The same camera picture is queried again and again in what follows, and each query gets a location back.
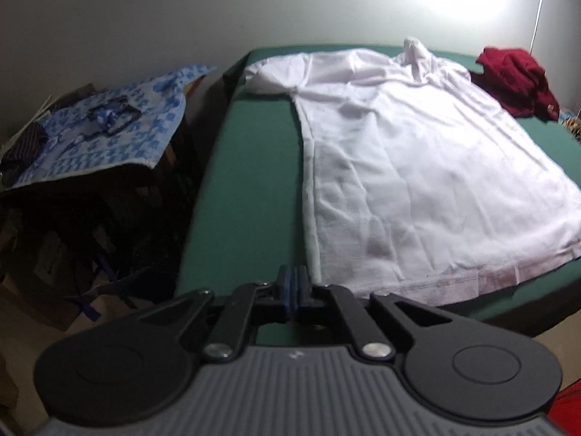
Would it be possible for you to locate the black and blue strap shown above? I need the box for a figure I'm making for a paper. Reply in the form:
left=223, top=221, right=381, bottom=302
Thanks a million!
left=86, top=100, right=139, bottom=136

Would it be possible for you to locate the dark striped tie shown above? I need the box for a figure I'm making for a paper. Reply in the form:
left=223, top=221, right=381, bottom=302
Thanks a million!
left=0, top=120, right=50, bottom=178

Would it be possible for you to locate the dark red sweater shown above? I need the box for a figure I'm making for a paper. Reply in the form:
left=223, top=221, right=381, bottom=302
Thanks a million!
left=472, top=47, right=561, bottom=122

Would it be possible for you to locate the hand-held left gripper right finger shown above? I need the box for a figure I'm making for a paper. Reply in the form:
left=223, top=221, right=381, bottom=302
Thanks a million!
left=297, top=265, right=459, bottom=362

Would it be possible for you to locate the bright red object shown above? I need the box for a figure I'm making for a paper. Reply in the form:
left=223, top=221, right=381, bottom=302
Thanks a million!
left=547, top=384, right=581, bottom=436

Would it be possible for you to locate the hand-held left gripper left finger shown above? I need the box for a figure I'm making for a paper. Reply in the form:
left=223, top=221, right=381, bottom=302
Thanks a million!
left=140, top=265, right=297, bottom=363

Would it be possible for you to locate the white cable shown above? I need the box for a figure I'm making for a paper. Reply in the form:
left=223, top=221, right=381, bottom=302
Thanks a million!
left=529, top=0, right=548, bottom=55

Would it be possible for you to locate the brown floor cardboard box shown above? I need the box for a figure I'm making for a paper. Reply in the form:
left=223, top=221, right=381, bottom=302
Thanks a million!
left=0, top=231, right=94, bottom=332

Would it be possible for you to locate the white shirt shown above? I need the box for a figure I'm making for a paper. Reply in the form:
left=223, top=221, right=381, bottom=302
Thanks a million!
left=244, top=36, right=581, bottom=307

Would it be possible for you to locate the blue patterned cloth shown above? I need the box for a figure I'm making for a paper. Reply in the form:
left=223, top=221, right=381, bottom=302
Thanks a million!
left=0, top=64, right=218, bottom=189

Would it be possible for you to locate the woven basket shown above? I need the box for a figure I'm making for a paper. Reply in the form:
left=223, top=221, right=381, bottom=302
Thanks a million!
left=560, top=109, right=581, bottom=142

